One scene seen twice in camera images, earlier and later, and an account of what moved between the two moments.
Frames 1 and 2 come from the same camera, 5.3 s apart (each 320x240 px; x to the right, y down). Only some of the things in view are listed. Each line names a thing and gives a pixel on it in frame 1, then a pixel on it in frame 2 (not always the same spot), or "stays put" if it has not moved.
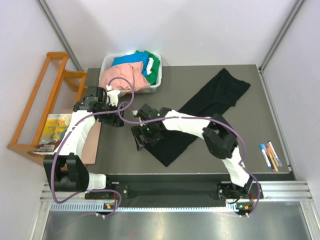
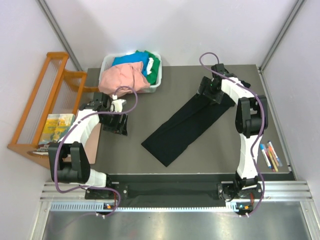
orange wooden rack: x=57 y=91 stays put
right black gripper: x=139 y=131 → x=205 y=82
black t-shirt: x=222 y=89 stays put
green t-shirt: x=152 y=77 stays put
